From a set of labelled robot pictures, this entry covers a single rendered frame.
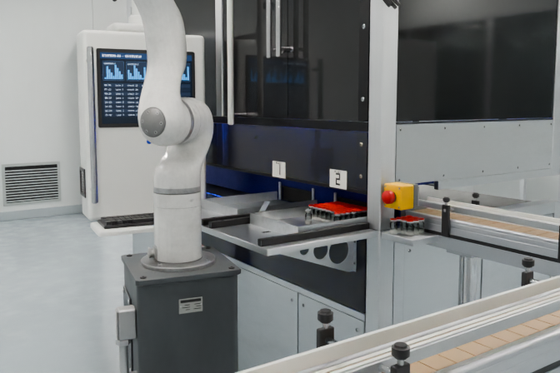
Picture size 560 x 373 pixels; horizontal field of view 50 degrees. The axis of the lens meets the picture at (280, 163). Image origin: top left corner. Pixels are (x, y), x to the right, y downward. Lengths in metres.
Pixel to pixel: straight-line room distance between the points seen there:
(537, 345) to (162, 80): 0.98
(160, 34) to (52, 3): 5.67
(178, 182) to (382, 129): 0.66
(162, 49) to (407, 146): 0.82
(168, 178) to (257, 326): 1.16
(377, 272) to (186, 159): 0.71
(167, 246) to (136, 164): 1.01
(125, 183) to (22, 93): 4.59
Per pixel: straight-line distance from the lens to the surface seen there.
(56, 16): 7.13
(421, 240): 1.77
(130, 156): 2.47
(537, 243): 1.64
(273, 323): 2.40
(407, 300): 2.00
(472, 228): 1.75
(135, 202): 2.50
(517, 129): 2.33
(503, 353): 0.89
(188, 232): 1.51
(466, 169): 2.11
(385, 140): 1.81
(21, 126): 6.99
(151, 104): 1.44
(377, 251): 1.86
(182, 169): 1.48
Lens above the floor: 1.27
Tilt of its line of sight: 6 degrees down
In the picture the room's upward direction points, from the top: straight up
